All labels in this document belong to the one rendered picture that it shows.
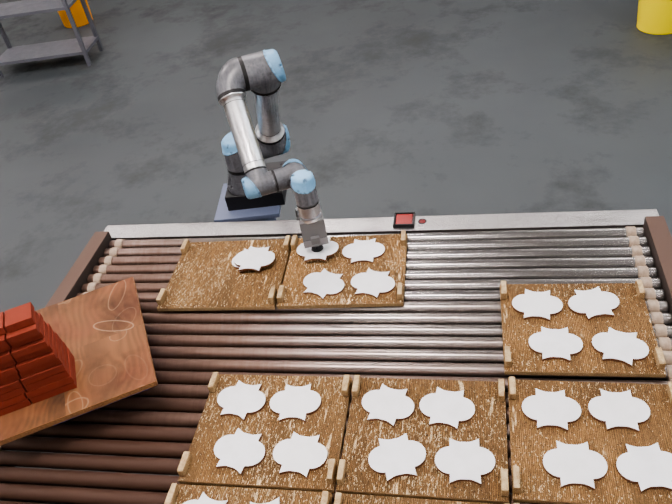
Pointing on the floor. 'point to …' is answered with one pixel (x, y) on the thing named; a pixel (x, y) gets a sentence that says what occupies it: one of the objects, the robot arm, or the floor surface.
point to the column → (244, 212)
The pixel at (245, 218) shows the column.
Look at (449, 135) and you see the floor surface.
